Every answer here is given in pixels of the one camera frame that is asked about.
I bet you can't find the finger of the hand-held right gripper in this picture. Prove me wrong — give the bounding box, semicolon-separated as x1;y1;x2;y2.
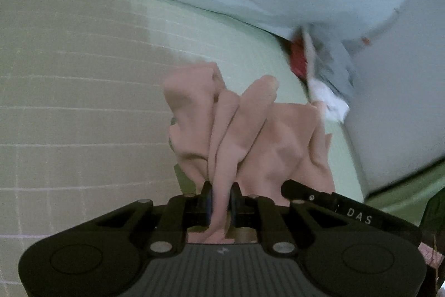
280;179;337;206

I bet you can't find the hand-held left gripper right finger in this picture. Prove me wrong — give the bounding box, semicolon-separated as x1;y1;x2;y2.
229;182;352;256

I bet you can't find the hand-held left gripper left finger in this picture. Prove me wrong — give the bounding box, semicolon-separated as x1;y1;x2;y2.
91;181;213;258

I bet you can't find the pink garment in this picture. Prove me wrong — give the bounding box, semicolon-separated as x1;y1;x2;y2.
162;61;336;245

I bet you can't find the dark green cloth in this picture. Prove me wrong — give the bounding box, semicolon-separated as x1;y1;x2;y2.
419;191;445;297

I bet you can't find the red ribbed cloth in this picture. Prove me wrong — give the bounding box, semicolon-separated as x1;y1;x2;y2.
288;39;311;79

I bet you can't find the green checked bed sheet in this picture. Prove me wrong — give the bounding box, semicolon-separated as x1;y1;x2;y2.
0;0;445;297

